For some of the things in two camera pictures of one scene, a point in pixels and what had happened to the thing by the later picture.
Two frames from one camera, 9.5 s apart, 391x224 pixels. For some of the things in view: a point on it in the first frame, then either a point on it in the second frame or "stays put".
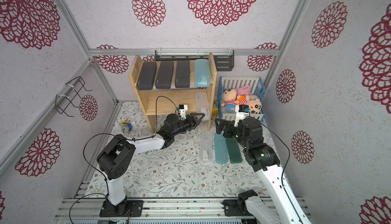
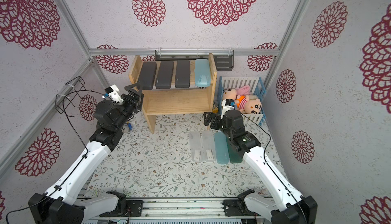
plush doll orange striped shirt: (255, 104) stays put
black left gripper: (192, 120) -> (134, 101)
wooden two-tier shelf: (196, 100) stays put
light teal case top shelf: (202, 73) stays put
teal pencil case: (221, 152) stays put
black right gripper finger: (220, 124) -> (206, 116)
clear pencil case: (202, 105) -> (195, 142)
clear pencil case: (206, 146) stays put
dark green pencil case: (234, 150) stays put
